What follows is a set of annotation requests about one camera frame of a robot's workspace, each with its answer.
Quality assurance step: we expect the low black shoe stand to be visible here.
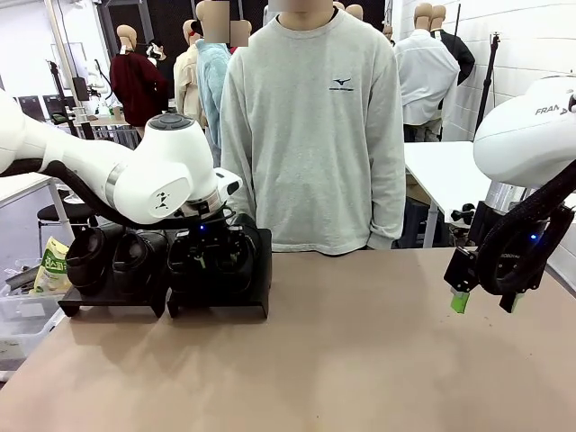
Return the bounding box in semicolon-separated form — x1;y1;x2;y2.
58;224;171;319

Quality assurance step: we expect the person in grey sweatshirt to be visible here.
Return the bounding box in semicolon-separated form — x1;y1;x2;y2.
219;0;406;257

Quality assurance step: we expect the person's left forearm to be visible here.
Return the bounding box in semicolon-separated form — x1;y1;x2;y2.
366;148;406;251

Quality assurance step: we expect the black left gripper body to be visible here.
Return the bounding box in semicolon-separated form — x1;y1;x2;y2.
173;213;258;260

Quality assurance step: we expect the white table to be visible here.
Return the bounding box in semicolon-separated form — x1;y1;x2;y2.
0;173;56;209
402;140;488;249

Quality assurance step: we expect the wooden work table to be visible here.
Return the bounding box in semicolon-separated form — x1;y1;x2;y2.
73;113;137;150

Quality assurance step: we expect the clear plastic bin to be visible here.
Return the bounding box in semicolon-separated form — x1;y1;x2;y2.
0;291;68;362

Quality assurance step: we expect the yellow green snack bag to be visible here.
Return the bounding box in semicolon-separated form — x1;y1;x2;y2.
28;236;74;297

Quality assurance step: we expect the black chair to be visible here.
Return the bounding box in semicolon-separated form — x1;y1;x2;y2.
38;201;99;240

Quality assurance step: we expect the mannequin in maroon sweater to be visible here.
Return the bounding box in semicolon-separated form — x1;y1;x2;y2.
109;24;171;128

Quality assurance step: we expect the person's right forearm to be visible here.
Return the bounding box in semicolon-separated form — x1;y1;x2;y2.
220;148;258;226

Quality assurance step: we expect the mannequin in beige shirt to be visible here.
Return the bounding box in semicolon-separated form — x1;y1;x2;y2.
173;20;204;130

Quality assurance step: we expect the black right arm cable sleeve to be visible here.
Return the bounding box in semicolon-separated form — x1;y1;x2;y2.
475;159;576;297

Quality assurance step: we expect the black tripod stand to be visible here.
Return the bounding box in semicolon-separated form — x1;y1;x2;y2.
475;31;504;132
46;59;81;137

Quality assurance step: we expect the black buckle loafer shoe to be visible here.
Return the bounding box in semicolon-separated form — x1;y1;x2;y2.
66;227;109;297
111;229;170;296
167;233;215;296
211;233;257;293

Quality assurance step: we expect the mannequin in light blue sweater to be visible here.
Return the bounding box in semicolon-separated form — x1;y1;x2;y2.
195;0;234;136

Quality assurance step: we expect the mannequin in white shirt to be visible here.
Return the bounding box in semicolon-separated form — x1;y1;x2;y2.
393;2;461;128

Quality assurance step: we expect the black clamp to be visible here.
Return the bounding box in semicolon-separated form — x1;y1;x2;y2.
450;202;477;225

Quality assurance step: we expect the mannequin in black jacket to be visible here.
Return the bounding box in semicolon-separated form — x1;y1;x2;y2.
431;4;477;87

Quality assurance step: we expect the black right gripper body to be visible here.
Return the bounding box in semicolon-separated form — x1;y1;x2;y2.
476;205;563;296

